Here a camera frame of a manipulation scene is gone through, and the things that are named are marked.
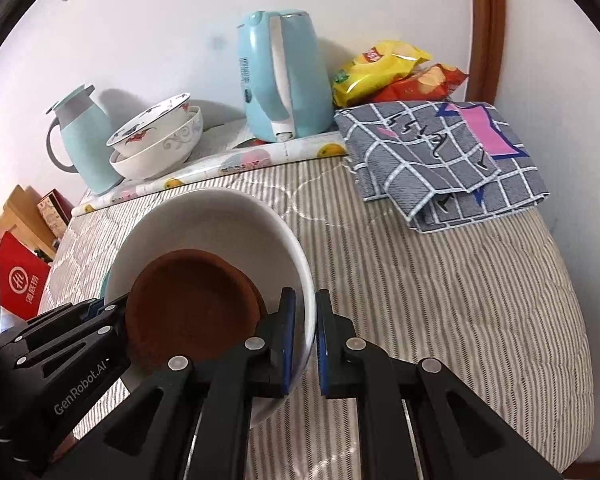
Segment white bowl with red pattern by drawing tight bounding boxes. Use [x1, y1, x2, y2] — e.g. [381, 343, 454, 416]
[106, 92, 192, 158]

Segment striped quilted mattress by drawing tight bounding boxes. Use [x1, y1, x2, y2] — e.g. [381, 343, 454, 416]
[40, 152, 596, 480]

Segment brown wooden door frame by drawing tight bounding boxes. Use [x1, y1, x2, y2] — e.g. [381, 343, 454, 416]
[467, 0, 506, 106]

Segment light blue thermos jug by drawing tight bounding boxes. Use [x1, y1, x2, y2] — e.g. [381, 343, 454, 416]
[46, 84, 126, 196]

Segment white bowl with grey swirls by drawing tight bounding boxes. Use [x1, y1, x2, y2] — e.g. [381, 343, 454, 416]
[109, 105, 204, 181]

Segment brown round saucer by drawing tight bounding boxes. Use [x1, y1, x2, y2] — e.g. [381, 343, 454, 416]
[125, 248, 268, 376]

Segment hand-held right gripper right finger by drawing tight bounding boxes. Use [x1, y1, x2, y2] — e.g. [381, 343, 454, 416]
[315, 288, 566, 480]

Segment fruit print plastic tablecloth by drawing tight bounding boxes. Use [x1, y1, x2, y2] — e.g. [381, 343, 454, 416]
[71, 130, 351, 218]

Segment red shopping bag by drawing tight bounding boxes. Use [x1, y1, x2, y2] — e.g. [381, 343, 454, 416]
[0, 231, 52, 322]

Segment plain white bowl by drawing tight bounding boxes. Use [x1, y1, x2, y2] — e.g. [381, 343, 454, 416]
[102, 187, 317, 428]

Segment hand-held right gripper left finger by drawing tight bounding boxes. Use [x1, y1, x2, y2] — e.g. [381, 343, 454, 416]
[40, 287, 298, 480]

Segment cardboard boxes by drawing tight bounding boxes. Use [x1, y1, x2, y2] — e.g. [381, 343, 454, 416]
[0, 185, 56, 263]

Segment yellow chip bag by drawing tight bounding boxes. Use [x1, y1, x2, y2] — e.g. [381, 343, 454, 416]
[331, 40, 433, 108]

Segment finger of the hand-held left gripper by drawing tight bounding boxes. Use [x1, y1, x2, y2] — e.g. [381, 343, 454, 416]
[30, 295, 129, 333]
[0, 317, 130, 386]

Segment patterned cardboard box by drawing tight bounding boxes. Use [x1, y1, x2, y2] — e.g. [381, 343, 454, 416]
[36, 188, 76, 241]

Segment red chip bag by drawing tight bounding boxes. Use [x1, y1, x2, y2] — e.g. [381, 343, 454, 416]
[375, 63, 468, 103]

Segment grey checked cloth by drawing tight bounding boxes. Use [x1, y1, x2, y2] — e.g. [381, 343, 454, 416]
[334, 100, 551, 234]

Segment light blue electric kettle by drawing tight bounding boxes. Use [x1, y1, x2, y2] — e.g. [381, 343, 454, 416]
[236, 9, 336, 144]

